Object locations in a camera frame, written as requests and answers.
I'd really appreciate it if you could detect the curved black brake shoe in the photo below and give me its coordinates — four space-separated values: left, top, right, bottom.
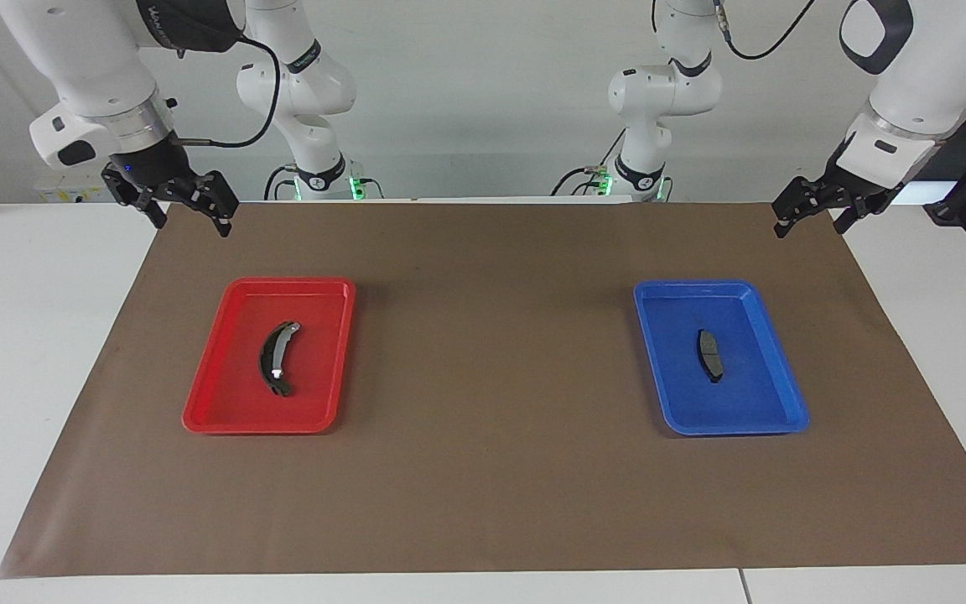
258 321 302 398

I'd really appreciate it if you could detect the black right arm base cable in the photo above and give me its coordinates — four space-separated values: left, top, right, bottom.
263 164 298 200

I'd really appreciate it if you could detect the white wall box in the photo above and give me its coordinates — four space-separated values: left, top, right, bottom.
34 172 119 204

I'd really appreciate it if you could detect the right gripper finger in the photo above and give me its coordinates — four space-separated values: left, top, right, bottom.
190 170 239 238
138 191 169 229

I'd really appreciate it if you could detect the black left arm base cable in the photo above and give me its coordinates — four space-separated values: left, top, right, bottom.
552 130 628 199

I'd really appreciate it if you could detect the black arm base cable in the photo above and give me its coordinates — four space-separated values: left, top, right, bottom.
263 164 298 200
552 130 628 199

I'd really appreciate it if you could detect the red plastic tray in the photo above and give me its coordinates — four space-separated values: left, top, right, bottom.
182 278 356 435

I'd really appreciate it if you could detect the blue plastic tray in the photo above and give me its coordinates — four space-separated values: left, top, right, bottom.
633 280 810 436

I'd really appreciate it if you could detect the brown table mat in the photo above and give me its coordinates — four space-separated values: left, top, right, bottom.
0 201 966 580

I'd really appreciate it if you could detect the small dark grey brake pad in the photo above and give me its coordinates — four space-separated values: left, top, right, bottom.
696 329 725 384

